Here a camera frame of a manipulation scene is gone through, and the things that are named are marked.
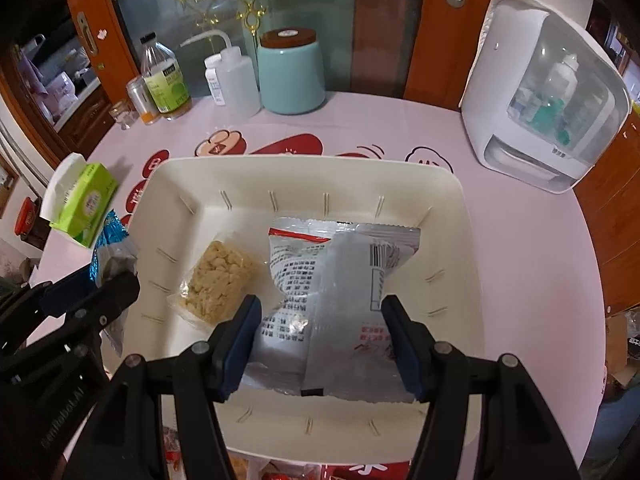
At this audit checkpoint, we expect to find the small white pill bottle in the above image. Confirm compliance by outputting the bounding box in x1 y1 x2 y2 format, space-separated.
204 55 228 107

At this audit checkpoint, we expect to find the cardboard box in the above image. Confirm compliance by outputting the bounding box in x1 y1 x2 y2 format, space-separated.
602 310 640 391

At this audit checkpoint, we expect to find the glass bottle with green label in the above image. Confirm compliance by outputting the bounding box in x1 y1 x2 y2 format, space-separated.
139 32 193 121

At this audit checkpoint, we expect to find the pink printed tablecloth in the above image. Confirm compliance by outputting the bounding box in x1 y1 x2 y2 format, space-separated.
30 90 608 480

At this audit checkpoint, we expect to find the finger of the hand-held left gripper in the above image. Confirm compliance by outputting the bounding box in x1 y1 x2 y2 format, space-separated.
0 272 141 376
0 262 99 323

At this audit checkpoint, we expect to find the silver printed snack packet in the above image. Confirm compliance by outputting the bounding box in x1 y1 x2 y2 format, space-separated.
239 217 422 403

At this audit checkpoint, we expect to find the teal jar with wooden lid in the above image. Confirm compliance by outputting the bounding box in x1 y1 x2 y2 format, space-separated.
256 28 327 115

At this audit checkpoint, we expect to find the white bottle sterilizer appliance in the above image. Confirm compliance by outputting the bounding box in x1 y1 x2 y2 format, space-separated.
459 0 632 195

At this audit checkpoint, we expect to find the orange red snack packet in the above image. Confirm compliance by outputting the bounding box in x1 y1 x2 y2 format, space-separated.
161 427 188 480

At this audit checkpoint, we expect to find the white baby bottle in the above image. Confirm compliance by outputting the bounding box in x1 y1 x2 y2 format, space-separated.
542 55 581 111

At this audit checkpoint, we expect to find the white plastic wash bottle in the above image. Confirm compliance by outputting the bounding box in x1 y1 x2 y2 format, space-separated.
180 30 261 117

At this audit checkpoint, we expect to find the red box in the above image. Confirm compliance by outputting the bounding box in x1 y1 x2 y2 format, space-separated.
15 197 51 248

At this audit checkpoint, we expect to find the wooden display cabinet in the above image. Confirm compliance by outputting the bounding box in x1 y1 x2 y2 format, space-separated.
10 20 118 156

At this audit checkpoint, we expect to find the frosted glass sliding door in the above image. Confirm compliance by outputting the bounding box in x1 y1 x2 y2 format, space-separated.
62 0 538 111

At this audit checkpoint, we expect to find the small empty glass jar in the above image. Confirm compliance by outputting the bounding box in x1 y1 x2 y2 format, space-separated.
109 101 138 130

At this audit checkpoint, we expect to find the person's leg in jeans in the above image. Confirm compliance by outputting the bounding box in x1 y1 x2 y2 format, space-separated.
582 395 638 480

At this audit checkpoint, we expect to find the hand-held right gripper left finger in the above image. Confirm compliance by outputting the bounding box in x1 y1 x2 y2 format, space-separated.
75 294 263 480

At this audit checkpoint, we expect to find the clear packet of beige snacks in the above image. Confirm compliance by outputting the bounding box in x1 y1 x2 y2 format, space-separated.
167 232 263 331

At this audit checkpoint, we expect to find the white plastic basket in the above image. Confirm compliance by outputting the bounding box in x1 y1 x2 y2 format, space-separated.
119 155 487 461

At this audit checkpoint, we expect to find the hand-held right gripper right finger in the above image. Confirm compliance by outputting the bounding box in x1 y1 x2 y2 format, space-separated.
381 294 583 480

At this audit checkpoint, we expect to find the blue foil snack packet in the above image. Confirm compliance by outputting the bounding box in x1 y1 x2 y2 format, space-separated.
90 209 140 358

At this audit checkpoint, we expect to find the green tissue pack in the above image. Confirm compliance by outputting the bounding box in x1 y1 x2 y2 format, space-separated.
40 152 119 249

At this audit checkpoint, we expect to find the small jar with orange contents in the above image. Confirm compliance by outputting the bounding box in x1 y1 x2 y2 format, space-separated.
126 76 158 126

